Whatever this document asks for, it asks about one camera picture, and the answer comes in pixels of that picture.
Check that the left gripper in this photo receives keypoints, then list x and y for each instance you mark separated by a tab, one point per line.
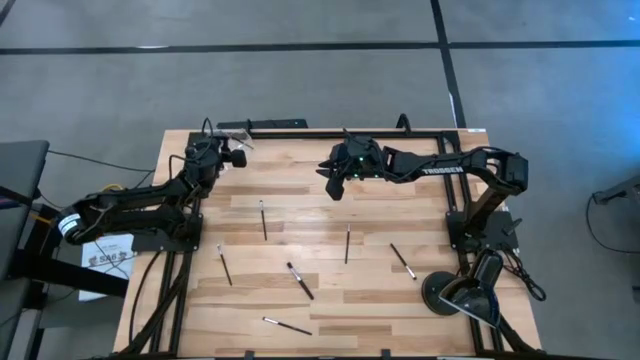
205	155

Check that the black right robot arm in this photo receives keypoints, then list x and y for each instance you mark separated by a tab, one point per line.
475	162

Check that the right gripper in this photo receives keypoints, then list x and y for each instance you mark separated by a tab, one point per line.
357	160

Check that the thick black makeup brush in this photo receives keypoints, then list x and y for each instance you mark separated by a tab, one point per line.
301	282

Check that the black aluminium table frame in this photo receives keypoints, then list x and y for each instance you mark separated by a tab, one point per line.
300	135

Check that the white printed paper sheet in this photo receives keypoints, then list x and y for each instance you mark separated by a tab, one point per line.
117	247

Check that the black metal stand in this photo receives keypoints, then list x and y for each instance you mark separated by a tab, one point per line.
75	276

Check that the clear plastic container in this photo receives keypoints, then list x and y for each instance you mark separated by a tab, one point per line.
242	140

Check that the black pen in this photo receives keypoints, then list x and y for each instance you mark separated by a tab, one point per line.
347	244

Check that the black frame bracket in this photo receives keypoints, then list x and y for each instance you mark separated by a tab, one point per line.
248	355
385	354

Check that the grey padded chair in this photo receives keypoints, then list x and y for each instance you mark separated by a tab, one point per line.
20	170

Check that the black desk lamp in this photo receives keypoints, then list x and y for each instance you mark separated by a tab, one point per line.
470	300

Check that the grey stand leg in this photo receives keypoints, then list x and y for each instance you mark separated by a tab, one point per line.
620	191

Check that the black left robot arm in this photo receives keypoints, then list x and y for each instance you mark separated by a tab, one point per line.
140	197

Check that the black power strip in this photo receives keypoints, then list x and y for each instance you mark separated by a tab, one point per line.
280	123

